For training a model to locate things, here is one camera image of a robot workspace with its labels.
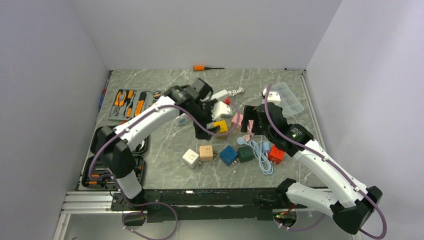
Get light blue power cable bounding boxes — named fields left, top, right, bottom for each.
left=236, top=136, right=275, bottom=176

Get yellow cube adapter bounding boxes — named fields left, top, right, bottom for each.
left=206, top=120, right=229, bottom=134

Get orange handled pliers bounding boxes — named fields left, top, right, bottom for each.
left=111, top=89, right=135, bottom=118

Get orange utility knife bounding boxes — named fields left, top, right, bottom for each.
left=134, top=100, right=145, bottom=117

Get dark green cube adapter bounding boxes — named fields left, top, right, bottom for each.
left=237, top=146, right=255, bottom=163

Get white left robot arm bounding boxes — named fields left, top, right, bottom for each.
left=94, top=78, right=217, bottom=210

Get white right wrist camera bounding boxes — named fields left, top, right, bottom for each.
left=261, top=88, right=281, bottom=106

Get grey tool tray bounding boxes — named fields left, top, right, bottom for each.
left=107, top=88, right=162, bottom=122

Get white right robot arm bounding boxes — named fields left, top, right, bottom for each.
left=241, top=102, right=383, bottom=235

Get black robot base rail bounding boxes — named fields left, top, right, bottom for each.
left=110, top=187, right=295, bottom=223

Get dark blue cube adapter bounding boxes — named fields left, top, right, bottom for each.
left=219, top=145, right=239, bottom=167

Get clear plastic screw organizer box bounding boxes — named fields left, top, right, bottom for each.
left=271, top=82, right=305, bottom=116

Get white cube adapter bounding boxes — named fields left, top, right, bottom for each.
left=182, top=148, right=200, bottom=169

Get orange wooden cube adapter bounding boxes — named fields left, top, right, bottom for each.
left=199, top=145, right=214, bottom=162

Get pink cube adapter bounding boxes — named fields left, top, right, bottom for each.
left=230, top=113, right=243, bottom=132

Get black open tool case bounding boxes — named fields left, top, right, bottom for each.
left=80, top=126, right=150, bottom=191

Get white long power strip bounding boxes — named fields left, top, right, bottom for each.
left=173, top=87, right=245, bottom=126

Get light blue cube adapter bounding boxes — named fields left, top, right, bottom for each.
left=261, top=142, right=271, bottom=157

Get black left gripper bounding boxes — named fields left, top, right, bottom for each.
left=186, top=98, right=221, bottom=140

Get orange handled screwdriver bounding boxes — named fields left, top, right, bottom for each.
left=192, top=65, right=225, bottom=72

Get red cube socket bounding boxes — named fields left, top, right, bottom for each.
left=267, top=145, right=286, bottom=165

